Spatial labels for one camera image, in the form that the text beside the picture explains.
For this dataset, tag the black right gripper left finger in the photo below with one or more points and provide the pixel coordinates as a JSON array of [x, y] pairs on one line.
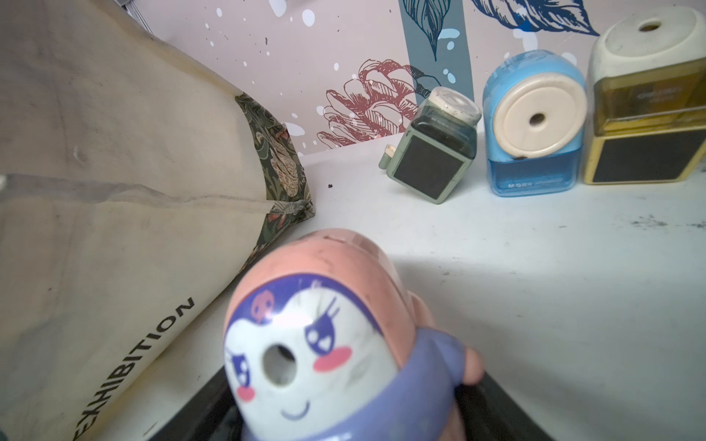
[[210, 415]]

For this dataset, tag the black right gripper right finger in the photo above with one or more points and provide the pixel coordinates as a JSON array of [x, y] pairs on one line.
[[490, 414]]

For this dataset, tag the pink face sharpener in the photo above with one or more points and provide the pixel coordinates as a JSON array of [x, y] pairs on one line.
[[322, 341]]

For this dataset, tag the canvas tote bag green handles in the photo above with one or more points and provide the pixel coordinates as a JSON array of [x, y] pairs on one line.
[[136, 184]]

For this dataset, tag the yellow sharpener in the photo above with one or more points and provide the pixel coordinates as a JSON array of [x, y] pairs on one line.
[[646, 89]]

